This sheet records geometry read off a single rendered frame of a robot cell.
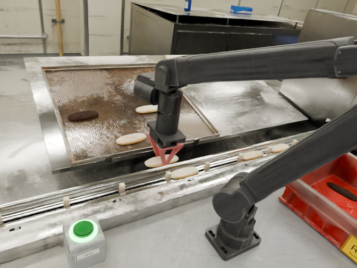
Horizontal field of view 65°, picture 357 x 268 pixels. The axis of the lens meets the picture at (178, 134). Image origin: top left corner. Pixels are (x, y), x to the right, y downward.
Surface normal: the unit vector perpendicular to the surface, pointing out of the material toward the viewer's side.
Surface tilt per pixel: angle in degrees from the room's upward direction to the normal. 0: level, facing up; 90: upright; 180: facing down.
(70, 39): 90
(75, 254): 90
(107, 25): 90
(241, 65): 87
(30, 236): 0
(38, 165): 0
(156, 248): 0
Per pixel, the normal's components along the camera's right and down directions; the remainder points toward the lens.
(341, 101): -0.86, 0.15
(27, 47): 0.49, 0.51
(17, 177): 0.15, -0.84
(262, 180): -0.59, 0.24
